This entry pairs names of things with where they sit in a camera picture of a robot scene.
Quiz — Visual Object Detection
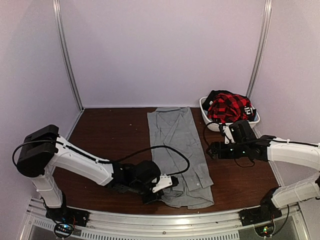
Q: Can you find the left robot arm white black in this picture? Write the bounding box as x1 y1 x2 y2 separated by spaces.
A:
12 124 173 222

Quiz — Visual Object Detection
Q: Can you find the right circuit board with leds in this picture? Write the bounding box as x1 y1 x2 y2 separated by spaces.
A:
254 224 275 238

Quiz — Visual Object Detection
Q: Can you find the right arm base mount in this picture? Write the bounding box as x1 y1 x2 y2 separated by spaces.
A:
238 206 282 227

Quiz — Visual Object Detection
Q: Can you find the circuit board with leds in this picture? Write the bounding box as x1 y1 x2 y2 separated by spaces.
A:
254 224 275 238
53 222 75 238

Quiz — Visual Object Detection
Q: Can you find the aluminium frame post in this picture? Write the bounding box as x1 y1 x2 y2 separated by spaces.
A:
246 0 273 99
52 0 84 112

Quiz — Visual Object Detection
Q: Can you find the left circuit board with leds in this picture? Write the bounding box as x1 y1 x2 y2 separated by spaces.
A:
53 222 75 238

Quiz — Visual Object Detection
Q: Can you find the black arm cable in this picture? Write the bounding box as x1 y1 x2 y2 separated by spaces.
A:
202 121 256 168
12 139 191 176

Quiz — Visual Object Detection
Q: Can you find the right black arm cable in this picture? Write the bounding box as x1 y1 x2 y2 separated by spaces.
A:
202 121 256 168

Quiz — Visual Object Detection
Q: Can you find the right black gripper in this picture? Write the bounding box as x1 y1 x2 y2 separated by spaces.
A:
206 141 248 160

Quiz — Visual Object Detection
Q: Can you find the front aluminium rail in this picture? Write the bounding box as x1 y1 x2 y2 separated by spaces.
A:
17 199 311 240

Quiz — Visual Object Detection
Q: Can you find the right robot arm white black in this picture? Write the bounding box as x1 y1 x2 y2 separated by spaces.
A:
206 120 320 221

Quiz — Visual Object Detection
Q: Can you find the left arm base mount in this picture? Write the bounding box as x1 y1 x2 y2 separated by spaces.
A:
45 206 90 227

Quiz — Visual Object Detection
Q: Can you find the white plastic basket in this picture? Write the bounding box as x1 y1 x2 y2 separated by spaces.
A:
198 95 261 132

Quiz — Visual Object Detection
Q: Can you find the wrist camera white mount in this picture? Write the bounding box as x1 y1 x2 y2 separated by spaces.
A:
151 175 179 193
218 123 235 144

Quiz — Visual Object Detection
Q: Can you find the left aluminium frame post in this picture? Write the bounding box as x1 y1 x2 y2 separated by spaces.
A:
52 0 84 112

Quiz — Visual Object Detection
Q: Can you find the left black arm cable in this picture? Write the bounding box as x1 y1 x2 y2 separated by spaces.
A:
12 139 191 176

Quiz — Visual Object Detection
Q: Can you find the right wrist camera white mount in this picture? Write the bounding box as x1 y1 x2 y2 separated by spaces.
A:
218 123 235 144

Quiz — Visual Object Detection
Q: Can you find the right aluminium frame post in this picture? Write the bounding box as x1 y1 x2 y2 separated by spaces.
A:
246 0 273 99

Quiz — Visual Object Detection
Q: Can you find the grey long sleeve shirt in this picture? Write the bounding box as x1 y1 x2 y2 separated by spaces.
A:
147 107 215 209

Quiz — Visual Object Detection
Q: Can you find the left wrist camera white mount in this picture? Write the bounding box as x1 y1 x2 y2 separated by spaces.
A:
151 175 179 193

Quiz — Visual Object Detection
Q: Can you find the red black plaid shirt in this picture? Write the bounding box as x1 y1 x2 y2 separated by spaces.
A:
207 92 252 124

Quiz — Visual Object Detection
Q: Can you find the black shirt in basket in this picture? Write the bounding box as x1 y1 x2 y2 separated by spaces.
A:
201 89 258 123

